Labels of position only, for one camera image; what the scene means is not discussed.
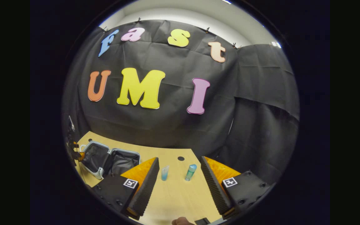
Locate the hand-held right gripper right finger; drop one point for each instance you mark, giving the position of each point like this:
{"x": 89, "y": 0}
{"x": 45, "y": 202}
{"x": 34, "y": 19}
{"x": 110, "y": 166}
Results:
{"x": 216, "y": 190}

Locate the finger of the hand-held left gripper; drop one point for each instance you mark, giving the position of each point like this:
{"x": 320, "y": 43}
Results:
{"x": 74, "y": 150}

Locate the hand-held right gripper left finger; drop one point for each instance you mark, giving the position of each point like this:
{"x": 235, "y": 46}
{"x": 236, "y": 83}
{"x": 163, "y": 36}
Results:
{"x": 145, "y": 193}

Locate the blue and white tube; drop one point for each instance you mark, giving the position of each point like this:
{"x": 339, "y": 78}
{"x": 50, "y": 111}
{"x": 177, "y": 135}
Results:
{"x": 165, "y": 173}

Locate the teal bottle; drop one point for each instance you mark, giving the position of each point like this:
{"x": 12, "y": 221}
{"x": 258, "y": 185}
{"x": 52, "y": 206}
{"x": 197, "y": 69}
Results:
{"x": 191, "y": 172}

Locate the black backdrop cloth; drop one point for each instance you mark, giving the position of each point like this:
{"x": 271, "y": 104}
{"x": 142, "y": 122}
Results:
{"x": 173, "y": 118}

